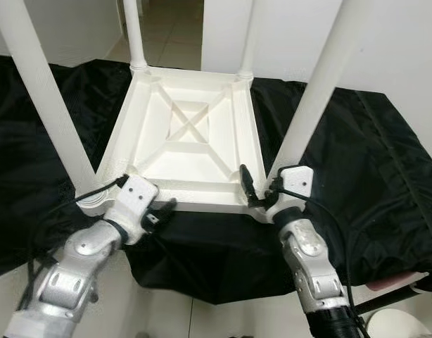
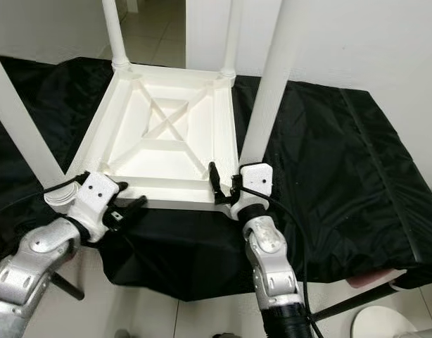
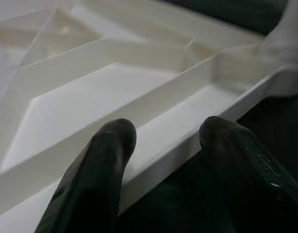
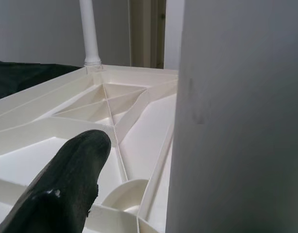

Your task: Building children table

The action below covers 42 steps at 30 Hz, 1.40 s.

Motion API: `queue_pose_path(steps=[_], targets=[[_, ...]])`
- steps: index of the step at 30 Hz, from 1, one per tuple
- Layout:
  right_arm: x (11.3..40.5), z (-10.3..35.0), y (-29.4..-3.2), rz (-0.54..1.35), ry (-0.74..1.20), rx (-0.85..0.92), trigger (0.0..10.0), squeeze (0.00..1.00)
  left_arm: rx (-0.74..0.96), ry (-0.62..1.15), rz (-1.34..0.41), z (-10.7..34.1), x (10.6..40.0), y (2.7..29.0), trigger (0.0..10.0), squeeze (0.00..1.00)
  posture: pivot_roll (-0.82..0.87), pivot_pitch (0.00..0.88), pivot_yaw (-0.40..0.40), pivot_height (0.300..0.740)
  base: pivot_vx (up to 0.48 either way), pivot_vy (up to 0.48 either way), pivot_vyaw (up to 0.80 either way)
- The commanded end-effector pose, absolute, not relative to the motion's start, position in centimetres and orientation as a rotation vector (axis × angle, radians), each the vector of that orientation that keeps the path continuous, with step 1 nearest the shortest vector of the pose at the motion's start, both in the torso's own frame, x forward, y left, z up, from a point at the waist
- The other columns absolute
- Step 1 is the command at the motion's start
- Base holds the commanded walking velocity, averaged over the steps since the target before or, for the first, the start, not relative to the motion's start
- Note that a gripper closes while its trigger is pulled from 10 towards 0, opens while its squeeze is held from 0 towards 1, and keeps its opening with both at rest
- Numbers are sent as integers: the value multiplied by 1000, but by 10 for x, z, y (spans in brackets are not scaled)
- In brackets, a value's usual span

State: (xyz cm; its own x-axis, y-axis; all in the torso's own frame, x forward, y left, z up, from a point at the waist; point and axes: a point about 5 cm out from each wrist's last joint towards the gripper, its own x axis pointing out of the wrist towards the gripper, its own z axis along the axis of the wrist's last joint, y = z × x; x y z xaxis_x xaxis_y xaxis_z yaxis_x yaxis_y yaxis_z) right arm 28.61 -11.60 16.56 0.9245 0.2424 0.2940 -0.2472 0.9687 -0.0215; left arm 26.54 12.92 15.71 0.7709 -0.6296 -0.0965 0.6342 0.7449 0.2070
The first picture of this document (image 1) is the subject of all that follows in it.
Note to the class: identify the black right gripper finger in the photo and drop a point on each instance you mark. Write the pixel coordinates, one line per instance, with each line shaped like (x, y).
(248, 183)

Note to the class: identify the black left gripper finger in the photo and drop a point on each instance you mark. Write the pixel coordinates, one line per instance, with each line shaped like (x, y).
(167, 205)

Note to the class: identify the white plastic table top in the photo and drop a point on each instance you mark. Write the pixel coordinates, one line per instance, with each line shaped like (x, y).
(195, 162)

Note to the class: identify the white plastic table leg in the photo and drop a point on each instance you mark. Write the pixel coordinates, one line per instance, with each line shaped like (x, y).
(135, 35)
(40, 91)
(314, 91)
(248, 42)

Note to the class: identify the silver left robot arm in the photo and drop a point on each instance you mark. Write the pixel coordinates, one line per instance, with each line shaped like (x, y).
(75, 267)

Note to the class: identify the black cloth table cover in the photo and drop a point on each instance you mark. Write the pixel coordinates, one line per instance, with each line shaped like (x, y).
(385, 211)

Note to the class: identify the white round base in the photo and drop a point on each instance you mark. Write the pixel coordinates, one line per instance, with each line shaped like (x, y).
(399, 325)

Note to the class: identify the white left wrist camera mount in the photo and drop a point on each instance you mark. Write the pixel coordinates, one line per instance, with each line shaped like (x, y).
(135, 197)

